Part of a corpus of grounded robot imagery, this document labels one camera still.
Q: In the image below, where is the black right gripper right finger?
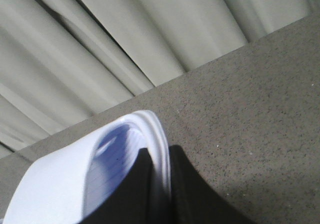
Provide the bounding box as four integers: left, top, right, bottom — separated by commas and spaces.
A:
169, 145, 254, 224

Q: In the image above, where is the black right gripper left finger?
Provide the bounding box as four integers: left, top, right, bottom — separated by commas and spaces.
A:
81, 148, 164, 224

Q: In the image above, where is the light blue slipper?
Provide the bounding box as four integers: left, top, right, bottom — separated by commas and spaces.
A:
1, 110, 171, 224

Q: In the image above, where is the pale grey-green curtain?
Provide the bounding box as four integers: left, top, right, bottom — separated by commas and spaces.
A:
0, 0, 320, 157

